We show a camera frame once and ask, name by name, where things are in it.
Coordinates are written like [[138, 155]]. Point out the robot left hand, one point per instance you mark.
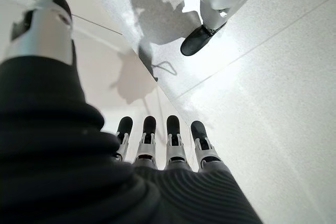
[[65, 169]]

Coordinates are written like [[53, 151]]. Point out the wide white cabinet door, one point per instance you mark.
[[105, 77]]

